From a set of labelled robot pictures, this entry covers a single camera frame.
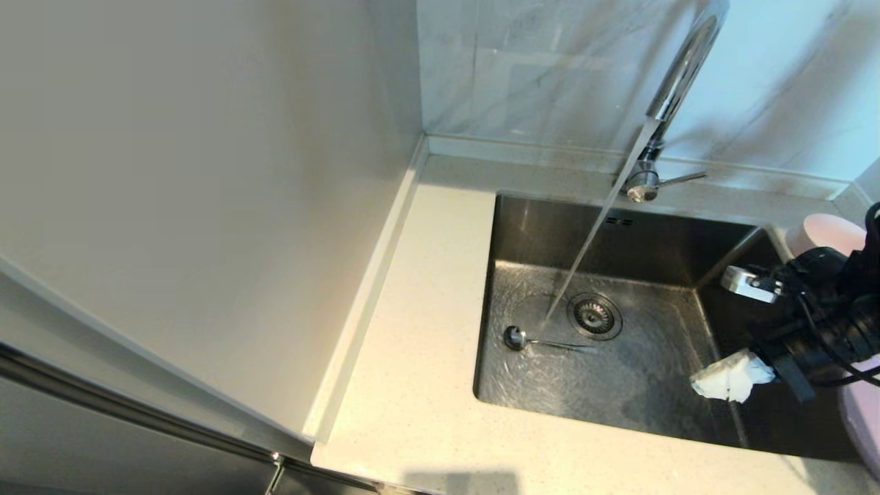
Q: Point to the grey appliance door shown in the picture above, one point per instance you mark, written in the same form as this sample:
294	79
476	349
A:
82	447

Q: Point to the stainless steel sink basin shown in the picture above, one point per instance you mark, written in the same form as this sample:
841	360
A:
632	399

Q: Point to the pink plastic bowl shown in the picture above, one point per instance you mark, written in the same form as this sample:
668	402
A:
825	230

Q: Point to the lilac plastic plate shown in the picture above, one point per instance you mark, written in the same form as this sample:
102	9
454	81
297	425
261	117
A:
866	426

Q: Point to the metal spoon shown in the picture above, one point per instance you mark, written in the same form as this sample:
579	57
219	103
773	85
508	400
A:
514	337

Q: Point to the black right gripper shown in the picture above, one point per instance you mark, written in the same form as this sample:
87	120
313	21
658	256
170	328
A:
825	344

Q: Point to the chrome gooseneck faucet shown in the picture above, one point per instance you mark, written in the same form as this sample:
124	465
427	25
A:
687	62

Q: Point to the white cabinet side panel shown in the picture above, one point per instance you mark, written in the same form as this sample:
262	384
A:
206	172

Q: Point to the round metal drain strainer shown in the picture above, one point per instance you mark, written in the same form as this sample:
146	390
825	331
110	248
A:
595	316

